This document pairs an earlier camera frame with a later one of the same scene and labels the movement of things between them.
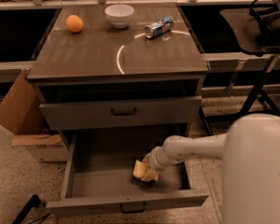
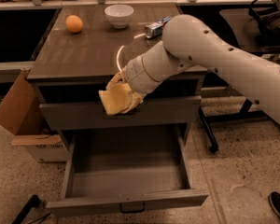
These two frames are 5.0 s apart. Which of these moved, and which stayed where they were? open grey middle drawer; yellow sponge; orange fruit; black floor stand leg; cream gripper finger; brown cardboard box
Moved: yellow sponge; cream gripper finger
Stayed: brown cardboard box; black floor stand leg; orange fruit; open grey middle drawer
